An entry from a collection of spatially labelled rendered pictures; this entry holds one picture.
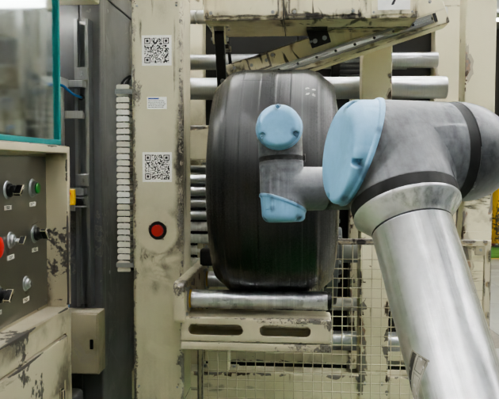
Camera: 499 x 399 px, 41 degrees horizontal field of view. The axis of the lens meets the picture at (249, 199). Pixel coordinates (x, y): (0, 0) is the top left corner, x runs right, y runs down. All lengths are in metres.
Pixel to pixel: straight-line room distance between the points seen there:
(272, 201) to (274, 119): 0.13
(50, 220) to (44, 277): 0.13
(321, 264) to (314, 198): 0.44
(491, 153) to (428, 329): 0.22
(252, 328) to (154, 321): 0.28
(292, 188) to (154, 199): 0.66
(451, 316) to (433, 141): 0.19
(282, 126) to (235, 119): 0.42
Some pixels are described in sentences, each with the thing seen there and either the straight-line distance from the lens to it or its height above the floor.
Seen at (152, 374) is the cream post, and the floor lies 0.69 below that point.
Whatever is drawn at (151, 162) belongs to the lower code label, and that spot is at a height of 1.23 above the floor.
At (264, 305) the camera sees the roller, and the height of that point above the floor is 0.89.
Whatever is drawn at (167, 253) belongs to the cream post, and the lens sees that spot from 1.69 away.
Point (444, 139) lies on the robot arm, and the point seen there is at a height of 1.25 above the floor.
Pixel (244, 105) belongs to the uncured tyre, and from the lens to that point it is 1.51.
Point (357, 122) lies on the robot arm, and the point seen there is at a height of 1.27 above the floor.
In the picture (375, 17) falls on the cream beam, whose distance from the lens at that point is 1.95.
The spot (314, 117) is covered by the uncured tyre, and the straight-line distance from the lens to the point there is 1.48.
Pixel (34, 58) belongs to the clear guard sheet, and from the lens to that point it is 1.48.
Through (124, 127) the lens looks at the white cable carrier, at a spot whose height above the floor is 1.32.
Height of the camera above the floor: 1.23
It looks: 3 degrees down
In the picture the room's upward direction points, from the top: straight up
